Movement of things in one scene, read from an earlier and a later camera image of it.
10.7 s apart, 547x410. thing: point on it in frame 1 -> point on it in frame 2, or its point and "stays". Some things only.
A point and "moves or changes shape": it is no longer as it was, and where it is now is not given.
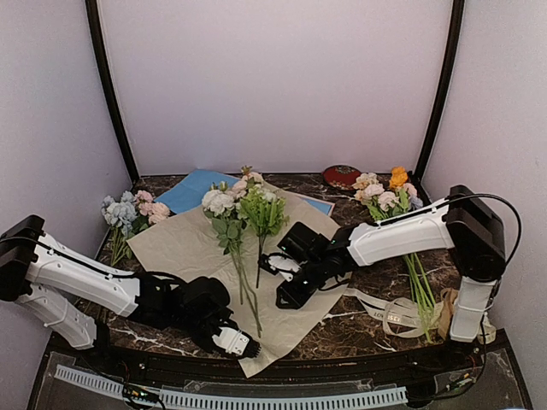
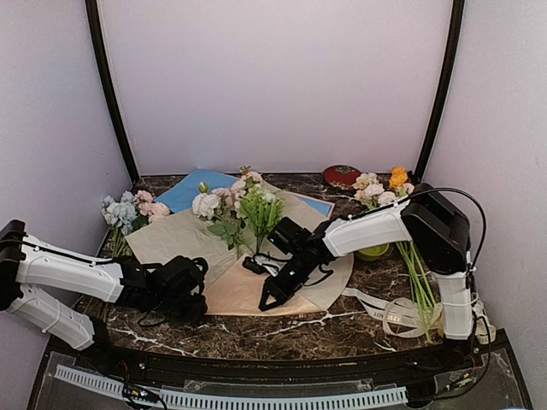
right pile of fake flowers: (391, 194) stays
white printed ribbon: (408, 318) stays
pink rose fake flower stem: (239, 193) -> (230, 198)
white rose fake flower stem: (227, 224) moves or changes shape
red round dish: (341, 177) stays
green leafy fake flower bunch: (263, 215) stays
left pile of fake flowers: (129, 215) stays
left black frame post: (92, 12) stays
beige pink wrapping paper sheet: (187, 243) moves or changes shape
